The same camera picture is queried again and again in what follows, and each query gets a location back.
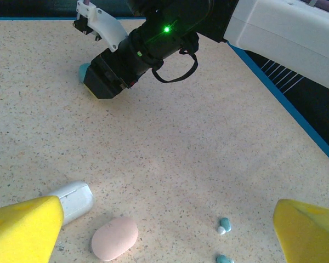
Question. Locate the pink earbud charging case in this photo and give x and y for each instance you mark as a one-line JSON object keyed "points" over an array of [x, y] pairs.
{"points": [[115, 238]]}

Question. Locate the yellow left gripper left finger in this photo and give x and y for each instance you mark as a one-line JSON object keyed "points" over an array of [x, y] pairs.
{"points": [[22, 230]]}

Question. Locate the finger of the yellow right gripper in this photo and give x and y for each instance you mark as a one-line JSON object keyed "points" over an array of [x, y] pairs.
{"points": [[90, 91]]}

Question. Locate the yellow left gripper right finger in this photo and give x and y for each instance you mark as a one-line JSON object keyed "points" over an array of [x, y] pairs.
{"points": [[309, 235]]}

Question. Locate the white earbud charging case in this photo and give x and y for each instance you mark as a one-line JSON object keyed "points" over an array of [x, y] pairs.
{"points": [[76, 200]]}

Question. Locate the blue earbud charging case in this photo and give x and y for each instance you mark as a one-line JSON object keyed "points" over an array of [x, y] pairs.
{"points": [[83, 72]]}

